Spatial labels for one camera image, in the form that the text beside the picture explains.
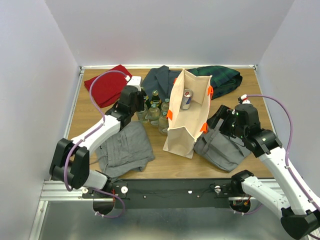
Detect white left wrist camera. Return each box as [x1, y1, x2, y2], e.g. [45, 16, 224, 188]
[125, 75, 142, 91]

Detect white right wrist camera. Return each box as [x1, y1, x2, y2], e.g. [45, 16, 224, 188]
[238, 94, 251, 104]

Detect beige canvas tote bag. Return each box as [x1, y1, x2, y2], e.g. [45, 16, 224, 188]
[163, 69, 214, 159]

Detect clear Chang soda bottle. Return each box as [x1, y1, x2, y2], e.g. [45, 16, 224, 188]
[160, 98, 170, 112]
[147, 103, 161, 127]
[158, 111, 169, 135]
[136, 104, 149, 124]

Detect green Perrier bottle yellow label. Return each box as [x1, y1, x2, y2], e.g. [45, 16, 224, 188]
[150, 90, 162, 108]

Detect green Perrier bottle red label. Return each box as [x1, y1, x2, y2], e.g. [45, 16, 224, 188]
[141, 87, 151, 109]

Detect grey pleated skirt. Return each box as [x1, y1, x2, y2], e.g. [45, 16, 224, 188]
[193, 120, 251, 172]

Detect red folded cloth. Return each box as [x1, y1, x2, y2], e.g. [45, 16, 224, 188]
[91, 72, 127, 109]

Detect dark teal folded jacket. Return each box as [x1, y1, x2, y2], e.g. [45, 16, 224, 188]
[142, 65, 181, 101]

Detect red soda can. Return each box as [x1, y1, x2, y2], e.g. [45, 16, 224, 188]
[180, 88, 193, 110]

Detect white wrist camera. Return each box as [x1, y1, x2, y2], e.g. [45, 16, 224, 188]
[238, 94, 251, 104]
[125, 75, 142, 91]

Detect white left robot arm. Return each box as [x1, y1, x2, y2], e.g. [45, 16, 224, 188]
[49, 85, 144, 198]

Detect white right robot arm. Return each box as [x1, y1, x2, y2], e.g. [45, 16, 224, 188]
[207, 103, 320, 240]

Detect green plaid folded skirt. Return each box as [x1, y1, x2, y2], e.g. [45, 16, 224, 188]
[188, 65, 243, 100]

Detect grey knit shorts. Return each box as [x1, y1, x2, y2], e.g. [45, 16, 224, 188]
[95, 121, 155, 179]

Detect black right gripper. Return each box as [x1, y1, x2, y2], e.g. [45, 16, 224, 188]
[205, 103, 247, 139]

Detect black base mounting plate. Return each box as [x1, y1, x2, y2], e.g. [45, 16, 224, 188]
[82, 178, 253, 210]

